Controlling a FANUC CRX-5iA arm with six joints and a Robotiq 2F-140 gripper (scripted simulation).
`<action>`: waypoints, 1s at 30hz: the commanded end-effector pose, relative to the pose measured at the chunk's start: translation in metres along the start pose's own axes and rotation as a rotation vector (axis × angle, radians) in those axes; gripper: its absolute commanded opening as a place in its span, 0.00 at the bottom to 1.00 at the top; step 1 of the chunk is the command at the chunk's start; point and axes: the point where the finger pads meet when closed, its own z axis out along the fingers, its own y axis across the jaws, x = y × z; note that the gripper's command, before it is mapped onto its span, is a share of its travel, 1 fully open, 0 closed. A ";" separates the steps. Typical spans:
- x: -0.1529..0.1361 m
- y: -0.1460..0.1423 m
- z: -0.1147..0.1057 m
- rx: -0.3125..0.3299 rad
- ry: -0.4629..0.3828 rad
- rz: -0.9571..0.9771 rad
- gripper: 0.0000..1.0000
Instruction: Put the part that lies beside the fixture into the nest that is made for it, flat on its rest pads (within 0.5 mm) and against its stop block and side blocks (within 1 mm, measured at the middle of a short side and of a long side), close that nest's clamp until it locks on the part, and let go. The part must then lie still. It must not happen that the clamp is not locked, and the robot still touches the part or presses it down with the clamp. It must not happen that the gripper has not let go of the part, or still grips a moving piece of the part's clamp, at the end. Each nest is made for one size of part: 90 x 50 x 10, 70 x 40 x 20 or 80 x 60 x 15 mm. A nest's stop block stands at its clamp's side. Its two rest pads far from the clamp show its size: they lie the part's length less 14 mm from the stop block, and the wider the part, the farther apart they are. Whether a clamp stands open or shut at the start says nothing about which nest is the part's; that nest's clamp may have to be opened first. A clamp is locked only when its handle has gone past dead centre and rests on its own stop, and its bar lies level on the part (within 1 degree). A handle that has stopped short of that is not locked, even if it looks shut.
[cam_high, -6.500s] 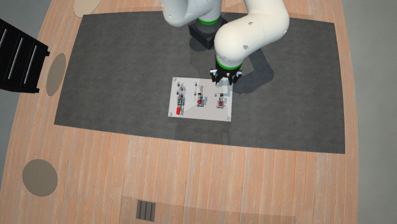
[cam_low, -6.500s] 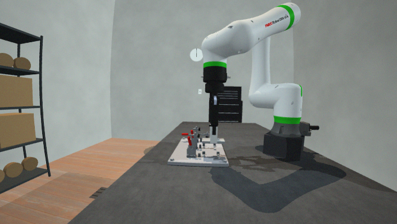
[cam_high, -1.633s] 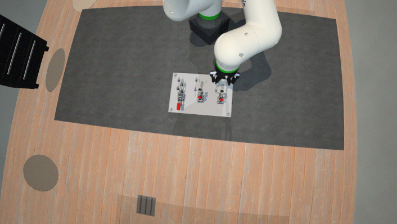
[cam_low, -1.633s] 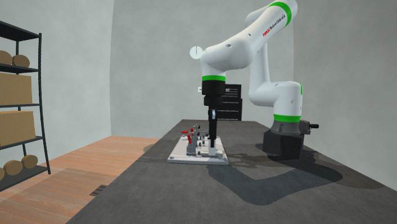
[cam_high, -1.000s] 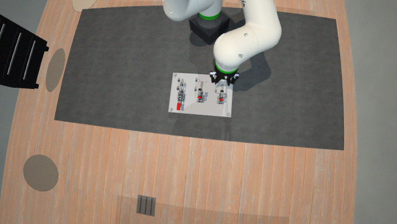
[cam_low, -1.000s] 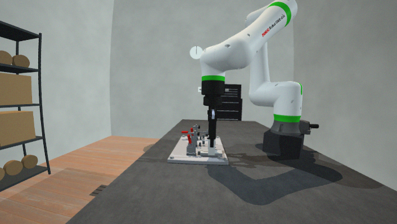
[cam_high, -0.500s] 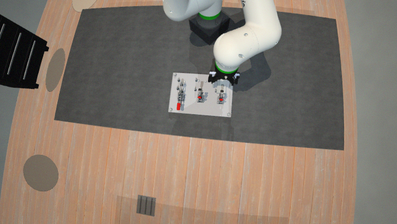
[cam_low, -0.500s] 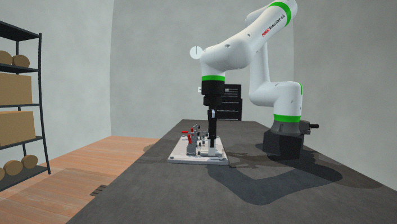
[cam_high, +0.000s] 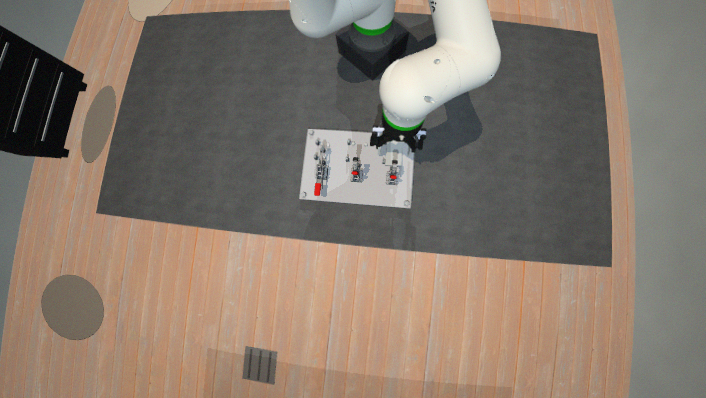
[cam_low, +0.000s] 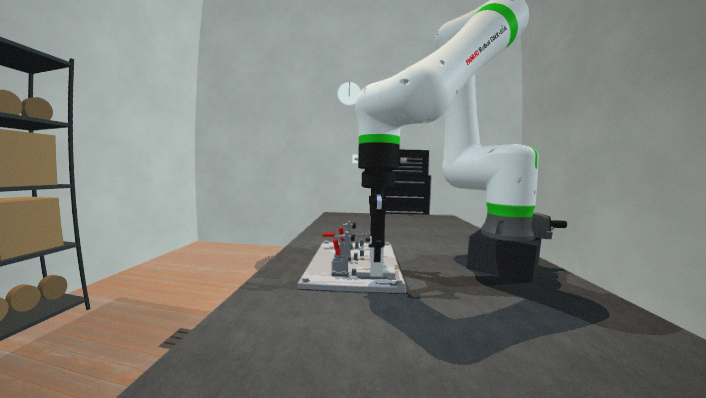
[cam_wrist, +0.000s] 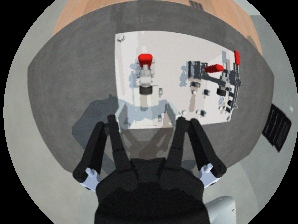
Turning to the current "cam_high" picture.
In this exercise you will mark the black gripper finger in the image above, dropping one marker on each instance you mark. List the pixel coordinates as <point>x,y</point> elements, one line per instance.
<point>378,141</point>
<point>413,144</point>

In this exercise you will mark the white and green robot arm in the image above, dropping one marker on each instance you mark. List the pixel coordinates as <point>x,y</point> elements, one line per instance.
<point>466,54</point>

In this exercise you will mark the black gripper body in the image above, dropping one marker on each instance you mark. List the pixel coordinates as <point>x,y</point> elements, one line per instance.
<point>385,133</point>

